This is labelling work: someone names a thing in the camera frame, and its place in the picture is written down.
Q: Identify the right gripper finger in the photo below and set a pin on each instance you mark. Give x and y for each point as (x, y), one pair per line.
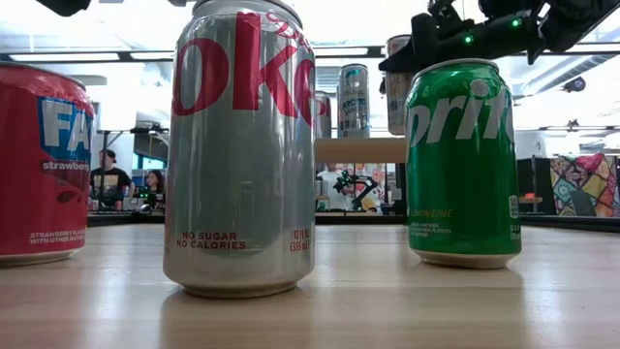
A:
(402, 60)

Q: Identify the slim Celsius Arctic Vibe can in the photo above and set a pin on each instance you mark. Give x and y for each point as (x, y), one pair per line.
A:
(396, 102)
(353, 102)

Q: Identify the silver Diet Coke can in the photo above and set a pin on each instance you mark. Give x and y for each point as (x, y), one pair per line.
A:
(323, 116)
(232, 169)

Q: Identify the green Sprite can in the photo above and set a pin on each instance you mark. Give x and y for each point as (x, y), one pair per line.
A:
(460, 184)

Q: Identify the red Fanta strawberry can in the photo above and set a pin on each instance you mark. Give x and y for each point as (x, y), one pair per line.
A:
(29, 169)

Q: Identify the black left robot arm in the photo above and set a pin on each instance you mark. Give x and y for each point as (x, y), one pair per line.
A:
(63, 6)

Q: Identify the background black robot arm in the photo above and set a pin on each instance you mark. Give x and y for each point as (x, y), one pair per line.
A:
(361, 184)

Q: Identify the ceiling air vent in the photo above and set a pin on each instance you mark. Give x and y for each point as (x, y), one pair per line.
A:
(327, 77)

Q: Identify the colourful floral panel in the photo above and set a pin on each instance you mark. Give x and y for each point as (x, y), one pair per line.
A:
(586, 184)
(379, 174)

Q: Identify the person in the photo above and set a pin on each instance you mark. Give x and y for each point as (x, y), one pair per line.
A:
(112, 181)
(331, 184)
(155, 186)

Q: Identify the black overhead light bar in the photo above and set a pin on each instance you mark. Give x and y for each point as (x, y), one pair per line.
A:
(125, 56)

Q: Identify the tall black table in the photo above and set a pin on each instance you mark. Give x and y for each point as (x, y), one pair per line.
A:
(104, 160)

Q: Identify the black overhead camera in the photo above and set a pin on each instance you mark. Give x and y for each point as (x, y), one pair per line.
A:
(382, 87)

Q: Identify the black ceiling camera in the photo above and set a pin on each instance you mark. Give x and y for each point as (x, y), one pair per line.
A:
(575, 84)

